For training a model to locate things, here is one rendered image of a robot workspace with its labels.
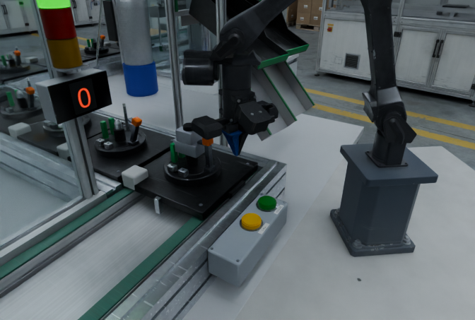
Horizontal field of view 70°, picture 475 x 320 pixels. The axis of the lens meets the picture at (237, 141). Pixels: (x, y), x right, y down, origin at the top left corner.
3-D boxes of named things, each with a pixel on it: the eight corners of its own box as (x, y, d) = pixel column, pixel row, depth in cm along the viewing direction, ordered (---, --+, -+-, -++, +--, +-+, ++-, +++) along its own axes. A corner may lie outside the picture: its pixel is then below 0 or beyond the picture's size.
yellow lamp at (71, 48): (88, 63, 63) (83, 37, 61) (63, 70, 59) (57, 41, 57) (71, 60, 65) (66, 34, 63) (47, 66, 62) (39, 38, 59)
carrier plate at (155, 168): (258, 169, 89) (258, 162, 88) (203, 220, 71) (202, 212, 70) (186, 146, 100) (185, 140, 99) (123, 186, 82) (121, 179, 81)
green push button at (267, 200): (278, 205, 75) (279, 198, 74) (271, 216, 72) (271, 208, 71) (263, 200, 77) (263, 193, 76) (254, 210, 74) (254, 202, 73)
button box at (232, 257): (286, 222, 78) (288, 200, 75) (239, 289, 62) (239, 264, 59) (259, 212, 81) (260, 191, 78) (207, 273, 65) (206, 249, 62)
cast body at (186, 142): (207, 150, 82) (206, 124, 79) (196, 158, 79) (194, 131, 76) (180, 143, 86) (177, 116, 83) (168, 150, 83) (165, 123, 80)
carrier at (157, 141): (182, 145, 101) (179, 106, 95) (118, 184, 83) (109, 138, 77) (125, 128, 112) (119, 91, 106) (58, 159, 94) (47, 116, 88)
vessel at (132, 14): (160, 61, 168) (150, -25, 150) (138, 67, 157) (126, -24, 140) (139, 57, 174) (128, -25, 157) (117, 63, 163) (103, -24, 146)
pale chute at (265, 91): (288, 126, 104) (297, 120, 100) (261, 141, 95) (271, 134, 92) (239, 51, 106) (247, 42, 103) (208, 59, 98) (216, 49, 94)
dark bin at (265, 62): (286, 61, 95) (297, 37, 91) (257, 70, 87) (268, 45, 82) (220, 9, 105) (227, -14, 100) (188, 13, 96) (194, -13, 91)
